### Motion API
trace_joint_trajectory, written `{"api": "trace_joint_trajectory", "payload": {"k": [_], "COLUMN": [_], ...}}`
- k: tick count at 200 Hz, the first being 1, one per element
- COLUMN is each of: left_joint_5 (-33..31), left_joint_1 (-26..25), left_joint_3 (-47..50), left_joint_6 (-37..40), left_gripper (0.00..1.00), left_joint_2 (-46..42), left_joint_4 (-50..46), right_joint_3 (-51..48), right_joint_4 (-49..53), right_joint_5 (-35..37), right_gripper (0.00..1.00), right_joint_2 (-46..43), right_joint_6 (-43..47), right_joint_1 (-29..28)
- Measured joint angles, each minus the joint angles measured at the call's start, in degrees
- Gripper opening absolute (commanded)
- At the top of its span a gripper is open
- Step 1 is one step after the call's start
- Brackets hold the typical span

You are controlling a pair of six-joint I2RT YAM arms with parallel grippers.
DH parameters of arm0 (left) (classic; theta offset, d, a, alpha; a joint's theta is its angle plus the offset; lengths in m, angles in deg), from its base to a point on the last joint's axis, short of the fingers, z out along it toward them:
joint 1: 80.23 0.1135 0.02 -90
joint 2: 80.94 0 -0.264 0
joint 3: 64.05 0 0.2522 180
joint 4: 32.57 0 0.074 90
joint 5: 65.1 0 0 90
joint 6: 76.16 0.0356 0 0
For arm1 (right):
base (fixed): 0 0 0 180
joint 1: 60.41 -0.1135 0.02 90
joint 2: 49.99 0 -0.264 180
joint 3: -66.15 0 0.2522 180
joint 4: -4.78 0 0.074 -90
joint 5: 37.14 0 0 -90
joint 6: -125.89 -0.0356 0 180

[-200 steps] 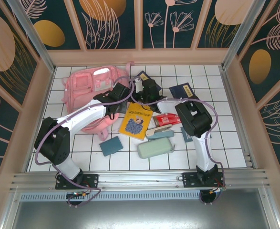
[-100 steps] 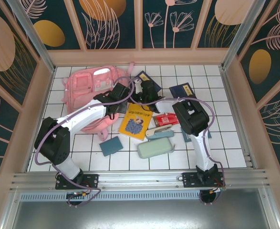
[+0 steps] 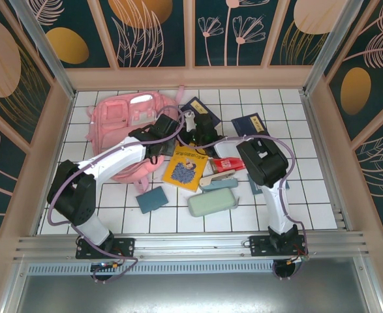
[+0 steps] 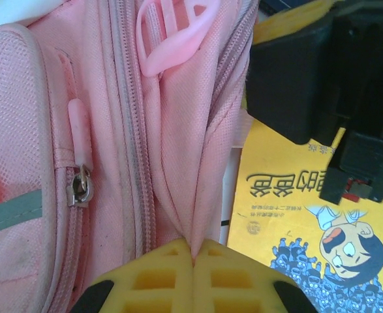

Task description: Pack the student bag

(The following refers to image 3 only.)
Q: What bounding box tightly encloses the yellow book with blue picture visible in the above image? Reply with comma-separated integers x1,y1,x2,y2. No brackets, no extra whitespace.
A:
161,143,210,193

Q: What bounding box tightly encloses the aluminium side rail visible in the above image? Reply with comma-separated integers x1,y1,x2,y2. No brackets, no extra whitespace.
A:
300,93,355,233

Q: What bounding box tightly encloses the aluminium corner post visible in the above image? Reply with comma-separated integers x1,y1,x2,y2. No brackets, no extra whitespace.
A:
7,0,79,100
301,0,365,96

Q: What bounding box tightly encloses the small plain teal notebook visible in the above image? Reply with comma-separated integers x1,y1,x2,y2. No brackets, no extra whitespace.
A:
135,186,169,215

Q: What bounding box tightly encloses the aluminium front rail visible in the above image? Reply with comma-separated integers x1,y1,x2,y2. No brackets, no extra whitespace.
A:
13,230,370,261

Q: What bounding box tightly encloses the pink student backpack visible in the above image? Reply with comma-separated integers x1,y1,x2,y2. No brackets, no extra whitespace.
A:
85,85,187,194

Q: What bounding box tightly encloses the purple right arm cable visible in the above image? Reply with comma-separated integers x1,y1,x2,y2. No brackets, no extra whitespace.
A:
177,134,309,281

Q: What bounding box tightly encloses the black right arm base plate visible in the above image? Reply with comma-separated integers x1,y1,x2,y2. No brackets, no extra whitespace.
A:
249,234,309,258

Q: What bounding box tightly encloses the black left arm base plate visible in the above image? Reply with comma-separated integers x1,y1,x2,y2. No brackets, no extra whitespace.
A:
75,237,136,260

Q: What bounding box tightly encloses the navy book with gold label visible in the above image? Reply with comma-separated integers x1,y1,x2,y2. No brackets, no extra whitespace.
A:
231,112,271,140
177,96,224,131

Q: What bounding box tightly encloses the small circuit board with LEDs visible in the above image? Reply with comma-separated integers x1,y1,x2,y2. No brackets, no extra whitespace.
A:
91,261,120,272

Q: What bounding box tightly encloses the slotted metal cable duct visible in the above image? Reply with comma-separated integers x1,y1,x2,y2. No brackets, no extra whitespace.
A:
26,263,275,276

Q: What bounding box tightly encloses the grey metal sheet panel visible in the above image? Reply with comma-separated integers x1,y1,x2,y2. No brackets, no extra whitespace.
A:
14,273,383,313

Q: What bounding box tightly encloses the red packet with white print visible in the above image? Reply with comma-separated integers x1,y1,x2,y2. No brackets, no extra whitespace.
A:
209,156,246,173

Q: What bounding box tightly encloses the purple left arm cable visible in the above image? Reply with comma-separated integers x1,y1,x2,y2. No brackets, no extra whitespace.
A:
48,104,185,284

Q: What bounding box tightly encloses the pale green pencil case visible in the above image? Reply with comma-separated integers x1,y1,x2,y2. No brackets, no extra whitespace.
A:
187,187,241,218

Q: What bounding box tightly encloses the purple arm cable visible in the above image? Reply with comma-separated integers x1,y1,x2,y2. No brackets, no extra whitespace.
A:
48,104,185,284
177,134,309,281

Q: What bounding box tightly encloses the beige and blue stapler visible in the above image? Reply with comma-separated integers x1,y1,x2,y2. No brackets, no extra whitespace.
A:
199,169,239,193

